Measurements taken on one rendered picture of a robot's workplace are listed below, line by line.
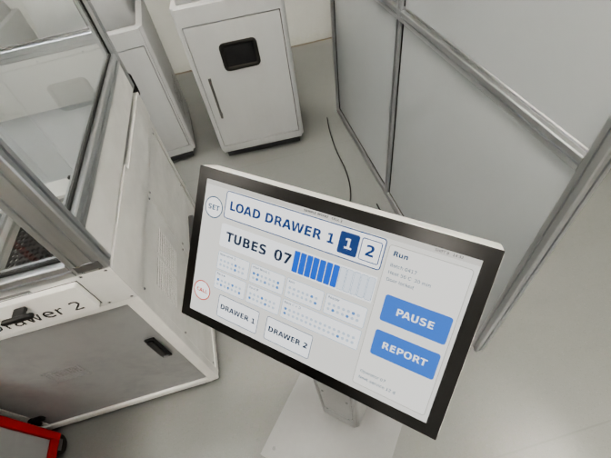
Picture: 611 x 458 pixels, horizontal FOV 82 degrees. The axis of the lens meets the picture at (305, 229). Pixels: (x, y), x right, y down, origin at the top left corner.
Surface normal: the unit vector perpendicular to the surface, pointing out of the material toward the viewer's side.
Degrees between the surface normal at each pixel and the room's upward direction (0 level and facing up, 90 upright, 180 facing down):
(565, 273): 0
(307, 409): 5
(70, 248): 90
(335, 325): 50
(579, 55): 90
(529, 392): 0
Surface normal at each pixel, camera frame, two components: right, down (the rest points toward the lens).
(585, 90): -0.96, 0.26
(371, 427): -0.04, -0.61
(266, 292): -0.43, 0.15
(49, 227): 0.25, 0.73
